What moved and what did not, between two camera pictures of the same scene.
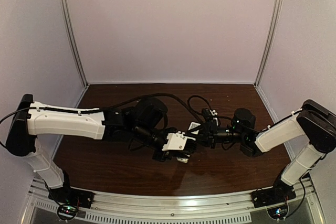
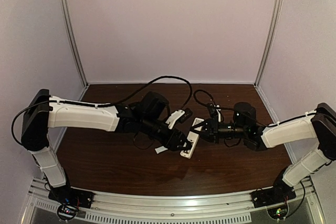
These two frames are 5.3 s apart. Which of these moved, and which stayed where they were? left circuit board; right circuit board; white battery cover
Moved: white battery cover
Stayed: left circuit board; right circuit board
